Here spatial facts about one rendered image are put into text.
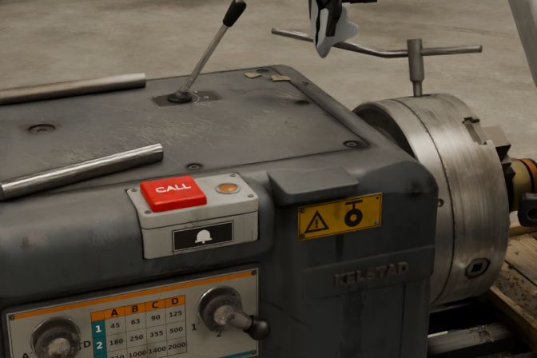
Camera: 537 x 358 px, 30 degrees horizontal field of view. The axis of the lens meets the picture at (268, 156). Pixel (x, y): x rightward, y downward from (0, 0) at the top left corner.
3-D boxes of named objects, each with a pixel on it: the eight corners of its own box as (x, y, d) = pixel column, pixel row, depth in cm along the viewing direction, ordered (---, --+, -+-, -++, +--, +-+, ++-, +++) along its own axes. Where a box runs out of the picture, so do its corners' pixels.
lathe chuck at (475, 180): (461, 332, 138) (446, 105, 133) (361, 281, 167) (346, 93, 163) (516, 320, 141) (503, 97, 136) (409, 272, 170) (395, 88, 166)
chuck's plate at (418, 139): (439, 337, 137) (423, 109, 132) (342, 285, 166) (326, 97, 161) (460, 332, 138) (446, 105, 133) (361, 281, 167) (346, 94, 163)
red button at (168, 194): (153, 220, 107) (153, 203, 106) (140, 198, 112) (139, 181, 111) (207, 212, 109) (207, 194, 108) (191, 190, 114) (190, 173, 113)
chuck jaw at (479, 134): (447, 198, 148) (474, 148, 139) (433, 172, 151) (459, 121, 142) (511, 188, 152) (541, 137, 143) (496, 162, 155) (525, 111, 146)
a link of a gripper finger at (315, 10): (349, 53, 156) (356, -2, 151) (315, 57, 154) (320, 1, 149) (341, 45, 159) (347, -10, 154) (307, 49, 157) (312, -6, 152)
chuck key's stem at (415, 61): (428, 114, 150) (423, 37, 149) (424, 116, 148) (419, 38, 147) (415, 114, 151) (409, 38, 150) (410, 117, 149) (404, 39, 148)
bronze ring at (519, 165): (500, 173, 149) (552, 165, 152) (467, 151, 157) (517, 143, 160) (495, 229, 153) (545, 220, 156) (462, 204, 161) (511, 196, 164)
